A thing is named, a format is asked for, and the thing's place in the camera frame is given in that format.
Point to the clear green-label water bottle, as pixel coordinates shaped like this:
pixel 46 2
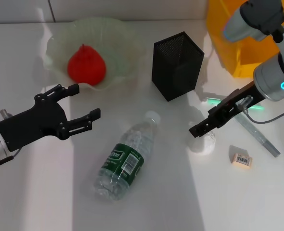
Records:
pixel 137 139

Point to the red orange fruit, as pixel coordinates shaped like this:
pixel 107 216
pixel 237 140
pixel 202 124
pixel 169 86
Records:
pixel 86 65

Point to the black mesh pen holder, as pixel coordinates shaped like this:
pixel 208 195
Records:
pixel 175 79

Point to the green glass fruit plate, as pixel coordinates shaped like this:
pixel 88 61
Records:
pixel 118 48

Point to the clear glitter pencil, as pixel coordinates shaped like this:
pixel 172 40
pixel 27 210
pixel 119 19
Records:
pixel 260 138

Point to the white paper ball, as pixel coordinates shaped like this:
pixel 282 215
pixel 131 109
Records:
pixel 204 144

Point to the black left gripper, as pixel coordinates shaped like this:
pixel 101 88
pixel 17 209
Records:
pixel 36 125

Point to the beige eraser with barcode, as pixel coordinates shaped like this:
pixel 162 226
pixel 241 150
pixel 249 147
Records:
pixel 241 160

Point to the green toothbrush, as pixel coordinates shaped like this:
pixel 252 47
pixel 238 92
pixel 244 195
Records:
pixel 213 101

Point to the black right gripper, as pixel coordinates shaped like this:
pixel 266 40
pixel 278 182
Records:
pixel 238 101

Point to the yellow plastic bin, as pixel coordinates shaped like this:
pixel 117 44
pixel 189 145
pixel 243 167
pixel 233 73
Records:
pixel 219 48

